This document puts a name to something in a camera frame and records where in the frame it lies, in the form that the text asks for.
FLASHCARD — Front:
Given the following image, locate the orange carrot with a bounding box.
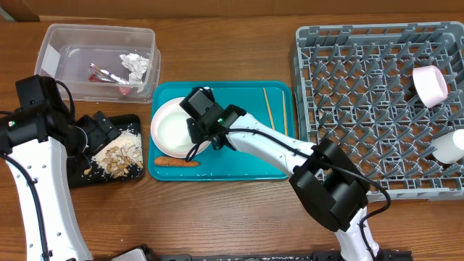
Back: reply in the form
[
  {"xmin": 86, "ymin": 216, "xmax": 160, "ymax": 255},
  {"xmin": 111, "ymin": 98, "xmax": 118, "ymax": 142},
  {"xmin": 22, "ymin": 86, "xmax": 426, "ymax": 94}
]
[{"xmin": 154, "ymin": 156, "xmax": 200, "ymax": 167}]

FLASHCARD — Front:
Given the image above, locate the teal serving tray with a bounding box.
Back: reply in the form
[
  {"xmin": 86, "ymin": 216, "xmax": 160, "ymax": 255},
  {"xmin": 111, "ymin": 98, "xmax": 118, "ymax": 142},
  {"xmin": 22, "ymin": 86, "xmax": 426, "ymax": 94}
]
[{"xmin": 147, "ymin": 81, "xmax": 294, "ymax": 181}]

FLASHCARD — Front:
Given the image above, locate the cream bowl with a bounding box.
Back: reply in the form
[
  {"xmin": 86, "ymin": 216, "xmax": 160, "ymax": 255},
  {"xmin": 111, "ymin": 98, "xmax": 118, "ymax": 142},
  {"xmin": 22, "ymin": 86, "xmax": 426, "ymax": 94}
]
[{"xmin": 157, "ymin": 111, "xmax": 193, "ymax": 152}]

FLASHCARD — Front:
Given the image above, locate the right wooden chopstick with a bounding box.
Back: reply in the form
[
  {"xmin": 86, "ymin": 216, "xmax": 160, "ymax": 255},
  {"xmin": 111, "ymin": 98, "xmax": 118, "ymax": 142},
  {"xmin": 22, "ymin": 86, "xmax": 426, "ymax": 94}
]
[{"xmin": 282, "ymin": 91, "xmax": 288, "ymax": 136}]

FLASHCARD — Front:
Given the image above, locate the white cup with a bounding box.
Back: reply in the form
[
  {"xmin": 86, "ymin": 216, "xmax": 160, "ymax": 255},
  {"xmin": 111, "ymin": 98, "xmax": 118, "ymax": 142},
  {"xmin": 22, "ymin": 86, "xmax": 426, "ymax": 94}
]
[{"xmin": 431, "ymin": 129, "xmax": 463, "ymax": 164}]

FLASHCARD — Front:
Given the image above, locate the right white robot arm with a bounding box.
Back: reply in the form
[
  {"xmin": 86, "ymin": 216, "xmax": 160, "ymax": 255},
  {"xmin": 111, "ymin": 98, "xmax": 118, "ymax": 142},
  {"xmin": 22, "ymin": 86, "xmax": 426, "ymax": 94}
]
[{"xmin": 183, "ymin": 105, "xmax": 380, "ymax": 260}]

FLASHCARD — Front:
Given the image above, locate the red snack wrapper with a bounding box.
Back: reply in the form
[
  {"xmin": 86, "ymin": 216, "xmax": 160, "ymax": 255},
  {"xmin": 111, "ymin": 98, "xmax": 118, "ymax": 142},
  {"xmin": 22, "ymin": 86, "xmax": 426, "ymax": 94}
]
[{"xmin": 88, "ymin": 62, "xmax": 131, "ymax": 96}]

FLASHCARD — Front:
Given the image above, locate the wooden chopstick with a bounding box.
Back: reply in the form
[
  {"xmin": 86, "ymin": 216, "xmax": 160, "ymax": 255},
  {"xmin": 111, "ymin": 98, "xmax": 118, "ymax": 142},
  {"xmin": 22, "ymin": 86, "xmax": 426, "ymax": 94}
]
[
  {"xmin": 282, "ymin": 91, "xmax": 288, "ymax": 136},
  {"xmin": 263, "ymin": 88, "xmax": 276, "ymax": 130}
]

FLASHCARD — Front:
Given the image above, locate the clear plastic bin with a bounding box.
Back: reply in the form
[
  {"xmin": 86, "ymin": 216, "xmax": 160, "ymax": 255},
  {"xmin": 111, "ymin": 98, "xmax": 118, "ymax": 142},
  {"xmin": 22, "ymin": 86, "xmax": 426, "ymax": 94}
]
[{"xmin": 34, "ymin": 24, "xmax": 160, "ymax": 104}]

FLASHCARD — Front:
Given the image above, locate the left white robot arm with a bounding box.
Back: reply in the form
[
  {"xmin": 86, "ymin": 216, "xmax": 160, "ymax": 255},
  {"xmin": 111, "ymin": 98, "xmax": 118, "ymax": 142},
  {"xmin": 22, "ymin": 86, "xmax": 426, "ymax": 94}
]
[{"xmin": 1, "ymin": 107, "xmax": 94, "ymax": 260}]

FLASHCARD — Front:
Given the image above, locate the grey dishwasher rack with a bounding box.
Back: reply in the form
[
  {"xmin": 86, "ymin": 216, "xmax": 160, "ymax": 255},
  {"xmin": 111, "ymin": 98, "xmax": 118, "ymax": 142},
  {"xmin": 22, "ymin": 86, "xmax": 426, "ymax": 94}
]
[{"xmin": 289, "ymin": 22, "xmax": 463, "ymax": 200}]

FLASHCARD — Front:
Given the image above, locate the black waste tray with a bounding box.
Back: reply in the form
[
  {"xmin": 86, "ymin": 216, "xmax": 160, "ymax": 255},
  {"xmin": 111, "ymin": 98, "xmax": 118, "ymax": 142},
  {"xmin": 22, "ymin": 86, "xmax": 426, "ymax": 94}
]
[{"xmin": 67, "ymin": 114, "xmax": 144, "ymax": 189}]

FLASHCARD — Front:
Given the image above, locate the white tissue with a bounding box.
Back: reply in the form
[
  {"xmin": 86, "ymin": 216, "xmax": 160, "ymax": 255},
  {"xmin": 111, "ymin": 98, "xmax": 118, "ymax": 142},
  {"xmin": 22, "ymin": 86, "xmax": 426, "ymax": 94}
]
[{"xmin": 120, "ymin": 53, "xmax": 149, "ymax": 93}]

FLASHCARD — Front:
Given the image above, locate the left wooden chopstick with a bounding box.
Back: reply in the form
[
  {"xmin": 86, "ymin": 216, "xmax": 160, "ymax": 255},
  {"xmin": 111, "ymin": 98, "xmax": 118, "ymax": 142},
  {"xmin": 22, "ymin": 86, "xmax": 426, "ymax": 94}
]
[{"xmin": 263, "ymin": 88, "xmax": 276, "ymax": 130}]

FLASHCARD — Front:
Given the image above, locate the food scraps and rice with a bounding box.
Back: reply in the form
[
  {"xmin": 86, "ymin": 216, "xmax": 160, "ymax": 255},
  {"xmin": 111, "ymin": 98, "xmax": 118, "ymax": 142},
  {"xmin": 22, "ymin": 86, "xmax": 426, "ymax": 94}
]
[{"xmin": 83, "ymin": 130, "xmax": 143, "ymax": 179}]

